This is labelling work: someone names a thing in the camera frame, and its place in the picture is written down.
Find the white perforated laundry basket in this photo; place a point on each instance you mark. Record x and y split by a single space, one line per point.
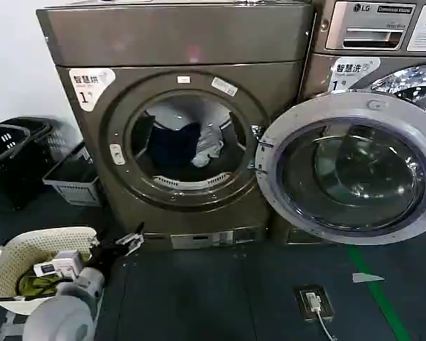
25 248

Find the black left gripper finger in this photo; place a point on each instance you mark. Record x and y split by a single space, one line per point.
132 248
131 237

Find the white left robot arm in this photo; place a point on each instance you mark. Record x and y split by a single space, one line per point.
67 309

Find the grey floor tape piece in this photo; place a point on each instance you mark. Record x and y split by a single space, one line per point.
365 277

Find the grey-brown front-load dryer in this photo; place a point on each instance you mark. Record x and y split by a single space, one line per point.
199 46

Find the light grey garment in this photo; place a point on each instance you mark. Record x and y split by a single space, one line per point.
207 145

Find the dark navy garment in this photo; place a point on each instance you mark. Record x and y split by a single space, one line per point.
174 145

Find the green floor tape strip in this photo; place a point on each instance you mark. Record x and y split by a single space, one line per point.
376 284

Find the black plastic basket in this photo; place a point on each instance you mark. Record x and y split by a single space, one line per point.
7 167

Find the round glass dryer door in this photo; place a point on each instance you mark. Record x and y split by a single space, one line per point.
351 170

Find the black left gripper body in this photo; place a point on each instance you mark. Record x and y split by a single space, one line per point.
104 255

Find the yellow-green garment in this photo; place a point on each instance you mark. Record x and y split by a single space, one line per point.
39 284

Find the grey plastic crate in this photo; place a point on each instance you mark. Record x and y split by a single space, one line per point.
74 188

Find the metal floor socket plate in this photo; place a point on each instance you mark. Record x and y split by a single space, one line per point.
312 302

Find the grey front-load washing machine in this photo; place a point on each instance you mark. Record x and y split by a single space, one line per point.
319 78

